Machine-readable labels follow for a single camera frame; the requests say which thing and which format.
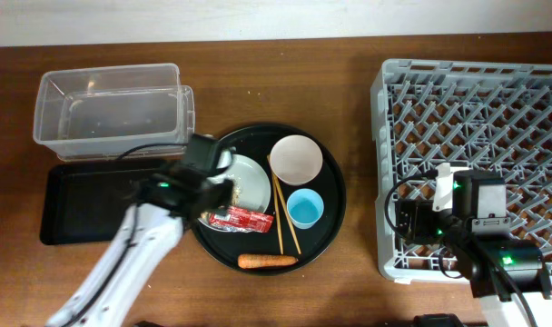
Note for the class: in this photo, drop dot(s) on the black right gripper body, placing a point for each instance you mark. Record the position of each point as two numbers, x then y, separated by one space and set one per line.
428 225

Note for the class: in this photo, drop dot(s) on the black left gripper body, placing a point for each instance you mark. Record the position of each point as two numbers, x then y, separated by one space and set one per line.
221 193

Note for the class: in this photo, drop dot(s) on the red snack wrapper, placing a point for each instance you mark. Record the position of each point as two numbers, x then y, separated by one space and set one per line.
239 220

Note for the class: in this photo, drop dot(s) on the light blue cup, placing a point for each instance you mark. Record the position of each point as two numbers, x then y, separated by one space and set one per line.
305 207

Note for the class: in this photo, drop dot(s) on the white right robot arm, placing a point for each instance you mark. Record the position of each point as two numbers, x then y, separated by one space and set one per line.
507 276

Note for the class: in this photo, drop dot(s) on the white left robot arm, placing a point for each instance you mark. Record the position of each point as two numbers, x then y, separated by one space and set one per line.
152 226

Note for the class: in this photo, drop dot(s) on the grey dishwasher rack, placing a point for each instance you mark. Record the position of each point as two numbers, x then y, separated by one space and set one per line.
486 116

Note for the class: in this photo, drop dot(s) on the grey plate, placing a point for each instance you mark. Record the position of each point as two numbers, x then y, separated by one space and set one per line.
251 187

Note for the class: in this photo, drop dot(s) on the wooden chopstick left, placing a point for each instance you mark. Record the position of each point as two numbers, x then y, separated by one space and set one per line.
277 216

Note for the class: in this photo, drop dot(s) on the wooden chopstick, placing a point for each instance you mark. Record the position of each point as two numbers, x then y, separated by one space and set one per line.
283 211
277 216

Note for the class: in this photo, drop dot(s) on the orange carrot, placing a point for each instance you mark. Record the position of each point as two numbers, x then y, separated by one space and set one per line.
257 261

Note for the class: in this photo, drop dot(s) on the round black serving tray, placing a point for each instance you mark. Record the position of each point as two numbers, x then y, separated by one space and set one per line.
255 141

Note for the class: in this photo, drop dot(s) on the black rectangular tray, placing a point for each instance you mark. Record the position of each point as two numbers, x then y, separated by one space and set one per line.
86 202

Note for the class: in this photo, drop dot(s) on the pink bowl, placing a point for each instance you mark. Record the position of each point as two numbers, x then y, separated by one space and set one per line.
296 159

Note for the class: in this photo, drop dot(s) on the clear plastic bin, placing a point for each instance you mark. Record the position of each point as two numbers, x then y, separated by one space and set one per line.
100 112

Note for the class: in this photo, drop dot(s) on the wooden chopstick right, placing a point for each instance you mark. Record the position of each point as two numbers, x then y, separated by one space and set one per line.
283 211

